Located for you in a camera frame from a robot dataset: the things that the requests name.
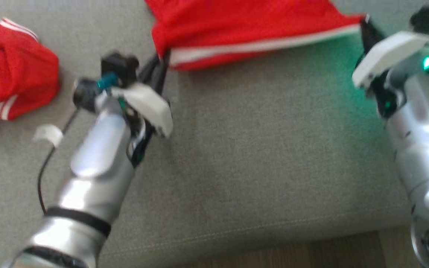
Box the left camera cable teal plug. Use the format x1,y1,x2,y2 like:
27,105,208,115
37,74,119,215

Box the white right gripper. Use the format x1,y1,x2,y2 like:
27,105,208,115
352,17,429,119

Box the grey fabric sofa ottoman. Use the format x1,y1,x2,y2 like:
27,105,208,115
0,0,429,268

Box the red basketball jersey white trim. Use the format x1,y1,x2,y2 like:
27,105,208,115
0,17,61,133

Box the white cable tape tag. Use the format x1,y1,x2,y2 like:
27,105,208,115
32,124,64,147

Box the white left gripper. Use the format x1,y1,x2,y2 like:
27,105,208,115
111,50,173,164

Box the red mesh shorts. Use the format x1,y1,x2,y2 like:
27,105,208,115
144,0,368,71

